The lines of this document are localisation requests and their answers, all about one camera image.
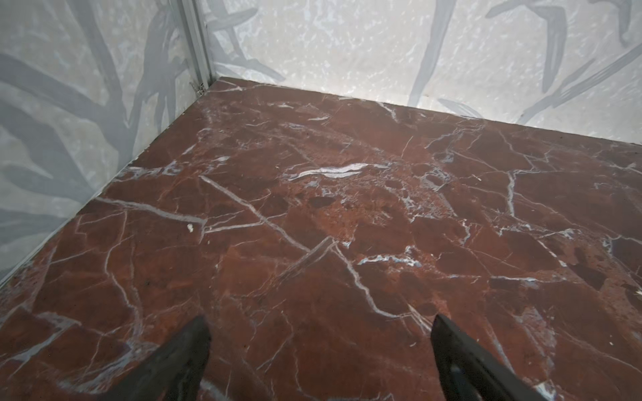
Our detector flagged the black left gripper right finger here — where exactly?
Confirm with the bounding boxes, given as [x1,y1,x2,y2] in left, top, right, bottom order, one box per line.
[431,314,543,401]

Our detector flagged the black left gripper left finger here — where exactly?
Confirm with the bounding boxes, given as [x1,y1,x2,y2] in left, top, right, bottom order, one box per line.
[102,316,212,400]

